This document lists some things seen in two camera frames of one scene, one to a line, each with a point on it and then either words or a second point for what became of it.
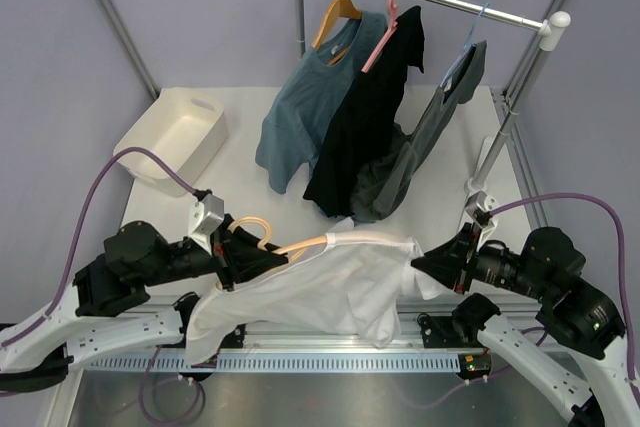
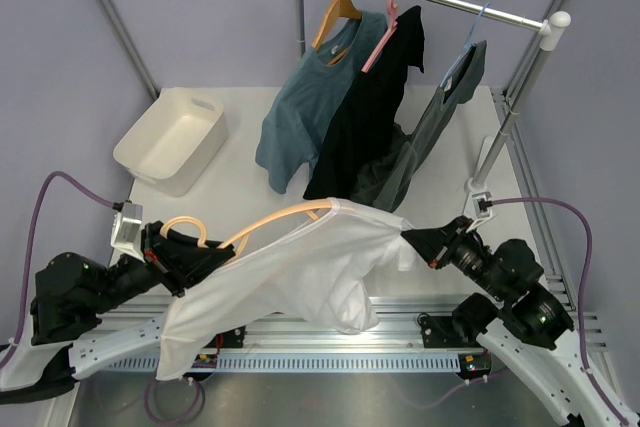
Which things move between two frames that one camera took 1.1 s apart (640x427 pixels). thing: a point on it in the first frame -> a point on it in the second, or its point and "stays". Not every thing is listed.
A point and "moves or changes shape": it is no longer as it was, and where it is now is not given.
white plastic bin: (183, 129) stays
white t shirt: (353, 286) moves or changes shape
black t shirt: (370, 108) stays
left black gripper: (241, 269) -> (178, 258)
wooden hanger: (339, 7) stays
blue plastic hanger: (467, 44) stays
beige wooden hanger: (344, 236) -> (249, 232)
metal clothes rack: (548, 27) stays
